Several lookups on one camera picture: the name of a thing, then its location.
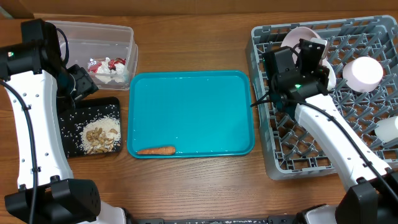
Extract white napkin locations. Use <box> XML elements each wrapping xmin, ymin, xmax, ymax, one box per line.
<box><xmin>90</xmin><ymin>57</ymin><xmax>126</xmax><ymax>84</ymax></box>

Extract large white plate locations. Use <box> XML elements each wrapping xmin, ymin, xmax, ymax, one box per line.
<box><xmin>281</xmin><ymin>27</ymin><xmax>336</xmax><ymax>90</ymax></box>

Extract small white plate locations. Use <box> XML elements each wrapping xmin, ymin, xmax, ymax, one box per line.
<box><xmin>343</xmin><ymin>57</ymin><xmax>383</xmax><ymax>93</ymax></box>

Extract white paper cup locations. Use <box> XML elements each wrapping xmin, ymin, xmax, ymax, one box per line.
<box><xmin>374</xmin><ymin>116</ymin><xmax>398</xmax><ymax>143</ymax></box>

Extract orange carrot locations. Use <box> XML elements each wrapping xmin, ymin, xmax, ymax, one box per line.
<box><xmin>137</xmin><ymin>146</ymin><xmax>176</xmax><ymax>156</ymax></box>

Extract red foil wrapper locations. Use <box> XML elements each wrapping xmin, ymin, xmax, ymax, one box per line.
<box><xmin>88</xmin><ymin>57</ymin><xmax>126</xmax><ymax>75</ymax></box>

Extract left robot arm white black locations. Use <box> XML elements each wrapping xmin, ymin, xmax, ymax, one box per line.
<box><xmin>1</xmin><ymin>19</ymin><xmax>134</xmax><ymax>223</ymax></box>

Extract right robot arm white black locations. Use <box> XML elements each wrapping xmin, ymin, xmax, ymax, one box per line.
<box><xmin>256</xmin><ymin>39</ymin><xmax>397</xmax><ymax>224</ymax></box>

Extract black waste tray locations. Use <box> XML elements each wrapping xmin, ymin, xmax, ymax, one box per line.
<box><xmin>58</xmin><ymin>97</ymin><xmax>122</xmax><ymax>158</ymax></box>

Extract clear plastic waste bin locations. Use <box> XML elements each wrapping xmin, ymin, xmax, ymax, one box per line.
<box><xmin>51</xmin><ymin>21</ymin><xmax>138</xmax><ymax>90</ymax></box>

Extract grey plastic dishwasher rack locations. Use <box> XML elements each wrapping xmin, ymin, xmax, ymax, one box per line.
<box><xmin>258</xmin><ymin>16</ymin><xmax>397</xmax><ymax>180</ymax></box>

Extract rice and food scraps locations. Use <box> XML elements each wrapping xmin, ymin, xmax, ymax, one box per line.
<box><xmin>62</xmin><ymin>114</ymin><xmax>122</xmax><ymax>155</ymax></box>

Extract teal plastic serving tray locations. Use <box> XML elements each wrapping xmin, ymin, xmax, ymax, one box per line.
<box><xmin>126</xmin><ymin>70</ymin><xmax>255</xmax><ymax>159</ymax></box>

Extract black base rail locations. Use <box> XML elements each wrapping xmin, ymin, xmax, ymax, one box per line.
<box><xmin>132</xmin><ymin>213</ymin><xmax>306</xmax><ymax>224</ymax></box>

